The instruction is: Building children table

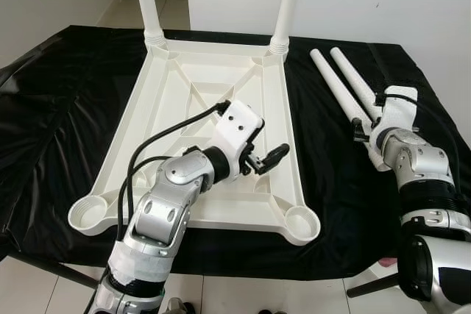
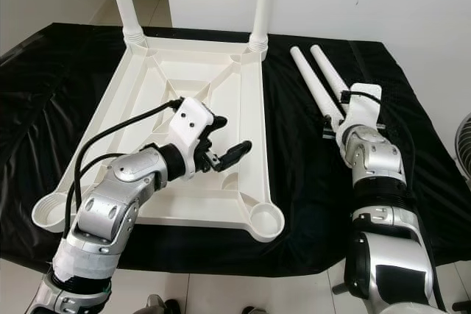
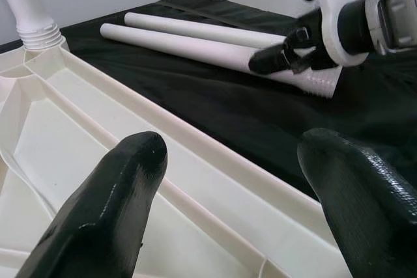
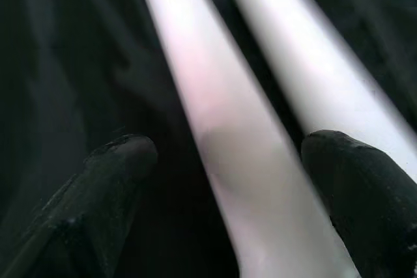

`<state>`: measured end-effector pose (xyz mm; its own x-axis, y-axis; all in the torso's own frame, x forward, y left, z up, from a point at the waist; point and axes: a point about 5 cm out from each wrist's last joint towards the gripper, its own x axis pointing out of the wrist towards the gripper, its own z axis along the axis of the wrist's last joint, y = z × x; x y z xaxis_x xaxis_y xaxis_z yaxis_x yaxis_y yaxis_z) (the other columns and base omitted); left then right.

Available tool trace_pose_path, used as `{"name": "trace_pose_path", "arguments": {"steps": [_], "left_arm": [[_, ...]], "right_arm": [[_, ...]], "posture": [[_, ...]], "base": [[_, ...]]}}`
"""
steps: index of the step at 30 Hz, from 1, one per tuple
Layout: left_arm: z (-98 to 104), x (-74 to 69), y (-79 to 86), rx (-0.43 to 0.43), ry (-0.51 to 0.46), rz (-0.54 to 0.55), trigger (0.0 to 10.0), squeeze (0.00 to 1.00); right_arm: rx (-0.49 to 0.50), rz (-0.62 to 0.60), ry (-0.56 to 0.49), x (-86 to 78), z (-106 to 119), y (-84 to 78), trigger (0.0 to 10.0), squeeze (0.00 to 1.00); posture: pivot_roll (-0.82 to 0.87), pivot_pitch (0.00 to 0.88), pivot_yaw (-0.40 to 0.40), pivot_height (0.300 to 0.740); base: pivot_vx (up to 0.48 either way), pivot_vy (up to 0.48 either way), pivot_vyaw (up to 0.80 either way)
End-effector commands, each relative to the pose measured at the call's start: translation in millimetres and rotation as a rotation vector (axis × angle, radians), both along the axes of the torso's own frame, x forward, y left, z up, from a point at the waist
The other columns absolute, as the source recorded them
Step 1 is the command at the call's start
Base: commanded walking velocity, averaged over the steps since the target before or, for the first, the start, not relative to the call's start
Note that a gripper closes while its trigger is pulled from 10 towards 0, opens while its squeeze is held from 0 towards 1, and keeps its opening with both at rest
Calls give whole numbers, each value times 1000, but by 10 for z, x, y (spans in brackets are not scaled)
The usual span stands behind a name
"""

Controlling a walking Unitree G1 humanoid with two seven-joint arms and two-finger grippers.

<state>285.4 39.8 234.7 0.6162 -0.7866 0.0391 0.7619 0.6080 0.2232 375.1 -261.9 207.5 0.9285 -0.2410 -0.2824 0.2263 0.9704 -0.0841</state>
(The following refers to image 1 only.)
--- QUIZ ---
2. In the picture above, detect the grey left robot foot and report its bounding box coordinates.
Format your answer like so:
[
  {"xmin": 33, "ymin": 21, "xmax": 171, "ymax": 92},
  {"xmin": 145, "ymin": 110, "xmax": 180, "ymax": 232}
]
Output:
[{"xmin": 163, "ymin": 297, "xmax": 196, "ymax": 314}]

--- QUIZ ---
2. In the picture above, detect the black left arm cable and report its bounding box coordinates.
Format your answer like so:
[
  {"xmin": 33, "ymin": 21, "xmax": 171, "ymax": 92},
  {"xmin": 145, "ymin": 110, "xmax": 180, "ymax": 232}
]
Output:
[{"xmin": 116, "ymin": 152, "xmax": 188, "ymax": 241}]

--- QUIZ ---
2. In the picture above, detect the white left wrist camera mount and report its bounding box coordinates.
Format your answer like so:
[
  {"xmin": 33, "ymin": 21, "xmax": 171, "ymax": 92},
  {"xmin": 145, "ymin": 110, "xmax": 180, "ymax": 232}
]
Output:
[{"xmin": 211, "ymin": 100, "xmax": 265, "ymax": 182}]

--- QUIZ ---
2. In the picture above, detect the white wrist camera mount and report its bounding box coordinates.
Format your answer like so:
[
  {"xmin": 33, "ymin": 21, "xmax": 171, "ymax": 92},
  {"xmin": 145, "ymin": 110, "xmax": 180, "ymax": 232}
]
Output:
[
  {"xmin": 370, "ymin": 85, "xmax": 419, "ymax": 135},
  {"xmin": 211, "ymin": 100, "xmax": 265, "ymax": 182}
]

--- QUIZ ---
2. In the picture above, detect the black table cloth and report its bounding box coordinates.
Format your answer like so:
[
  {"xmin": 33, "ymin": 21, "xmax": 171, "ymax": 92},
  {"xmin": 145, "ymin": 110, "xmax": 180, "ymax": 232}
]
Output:
[{"xmin": 0, "ymin": 25, "xmax": 471, "ymax": 282}]

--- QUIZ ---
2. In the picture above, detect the white plastic children table top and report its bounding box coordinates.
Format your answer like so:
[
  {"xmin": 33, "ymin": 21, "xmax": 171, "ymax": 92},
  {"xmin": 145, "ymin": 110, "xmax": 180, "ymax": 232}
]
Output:
[{"xmin": 68, "ymin": 35, "xmax": 322, "ymax": 247}]

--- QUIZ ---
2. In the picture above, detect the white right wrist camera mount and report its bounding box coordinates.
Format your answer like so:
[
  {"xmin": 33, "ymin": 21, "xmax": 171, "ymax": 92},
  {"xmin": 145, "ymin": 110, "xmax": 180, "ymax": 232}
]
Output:
[{"xmin": 370, "ymin": 85, "xmax": 419, "ymax": 135}]

